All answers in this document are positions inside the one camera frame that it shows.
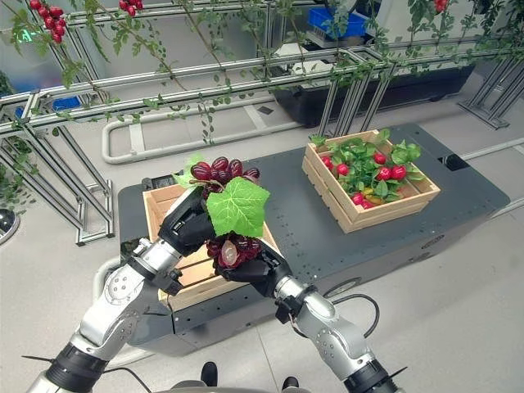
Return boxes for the large red tomato cluster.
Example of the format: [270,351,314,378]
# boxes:
[28,0,67,44]

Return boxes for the round silver floor disc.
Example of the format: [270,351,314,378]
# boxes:
[0,208,20,246]

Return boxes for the empty light wooden crate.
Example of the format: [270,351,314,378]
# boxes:
[142,183,283,313]

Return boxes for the grey robot body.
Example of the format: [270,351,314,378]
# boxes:
[161,379,287,393]

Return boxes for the aluminium profile trellis frame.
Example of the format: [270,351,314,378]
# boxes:
[0,0,524,246]

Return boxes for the small red tomato cluster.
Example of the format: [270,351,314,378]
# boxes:
[118,0,144,17]

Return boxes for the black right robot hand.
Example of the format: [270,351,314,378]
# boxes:
[212,241,294,298]

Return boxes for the green leafy fruit stems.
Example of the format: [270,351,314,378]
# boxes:
[309,129,425,204]

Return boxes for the green artificial vine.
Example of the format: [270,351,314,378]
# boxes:
[0,0,524,214]

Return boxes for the small blue plastic bin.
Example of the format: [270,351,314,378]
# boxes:
[52,97,82,112]

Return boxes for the large blue plastic bin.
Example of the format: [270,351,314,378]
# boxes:
[306,7,368,43]

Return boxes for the wooden crate with fruits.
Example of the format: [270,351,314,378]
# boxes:
[301,129,442,235]

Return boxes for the aluminium profile stand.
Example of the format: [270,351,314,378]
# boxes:
[457,52,524,130]

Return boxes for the black cable loop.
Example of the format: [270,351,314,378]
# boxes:
[326,293,381,339]

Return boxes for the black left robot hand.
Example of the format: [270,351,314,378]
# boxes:
[157,186,217,258]

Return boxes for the purple grape bunch with leaf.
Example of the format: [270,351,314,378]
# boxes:
[173,155,272,270]

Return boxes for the dark left robot foot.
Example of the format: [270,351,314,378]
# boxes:
[201,361,219,388]

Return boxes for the thin black cable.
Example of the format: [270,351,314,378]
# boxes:
[102,366,153,393]

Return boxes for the dark grey platform cart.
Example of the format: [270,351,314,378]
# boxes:
[117,122,512,358]

